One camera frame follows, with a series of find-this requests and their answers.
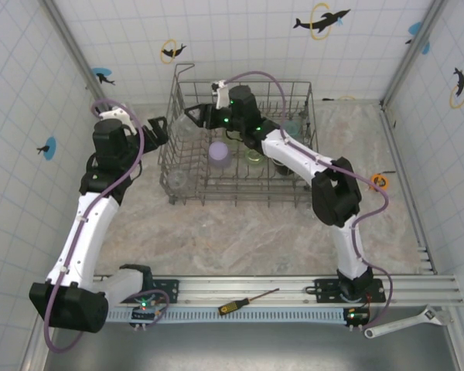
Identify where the blue circle dolphin sticker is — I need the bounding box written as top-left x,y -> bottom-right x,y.
36,135 -> 58,160

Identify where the large dolphin ring sticker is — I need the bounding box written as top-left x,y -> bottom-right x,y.
292,2 -> 352,42

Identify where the green glass tumbler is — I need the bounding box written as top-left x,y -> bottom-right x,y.
243,148 -> 268,168

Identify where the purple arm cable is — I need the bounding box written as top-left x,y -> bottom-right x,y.
223,71 -> 394,329
44,98 -> 171,353

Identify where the light blue slotted cable duct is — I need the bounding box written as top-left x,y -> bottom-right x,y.
104,307 -> 349,324

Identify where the yellow black screwdriver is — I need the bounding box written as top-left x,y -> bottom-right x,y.
217,288 -> 281,316

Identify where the small dolphin ring sticker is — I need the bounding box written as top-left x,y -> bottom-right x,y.
160,38 -> 188,64

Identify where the black mug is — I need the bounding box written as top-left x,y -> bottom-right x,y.
273,157 -> 297,178

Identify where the lilac plastic cup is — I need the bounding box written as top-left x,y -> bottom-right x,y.
207,141 -> 234,169

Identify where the grey wire dish rack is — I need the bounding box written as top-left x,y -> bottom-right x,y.
158,63 -> 321,208

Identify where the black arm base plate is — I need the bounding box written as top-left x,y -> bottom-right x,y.
150,277 -> 180,305
314,277 -> 387,305

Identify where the teal textured cup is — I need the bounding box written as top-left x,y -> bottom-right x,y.
284,118 -> 305,139

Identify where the aluminium side rail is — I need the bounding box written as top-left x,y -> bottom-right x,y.
379,100 -> 438,276

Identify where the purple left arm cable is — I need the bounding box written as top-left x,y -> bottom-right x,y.
44,98 -> 171,353

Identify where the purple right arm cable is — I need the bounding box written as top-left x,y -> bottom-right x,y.
223,71 -> 394,329

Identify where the blue splash dolphin sticker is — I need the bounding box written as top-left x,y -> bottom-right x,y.
91,67 -> 116,86

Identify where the aluminium corner post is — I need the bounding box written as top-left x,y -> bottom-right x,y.
381,0 -> 449,107
41,0 -> 113,114

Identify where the silver adjustable wrench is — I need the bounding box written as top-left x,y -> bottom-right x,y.
363,304 -> 449,340

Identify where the long aluminium mounting rail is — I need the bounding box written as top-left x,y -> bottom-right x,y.
92,273 -> 464,308

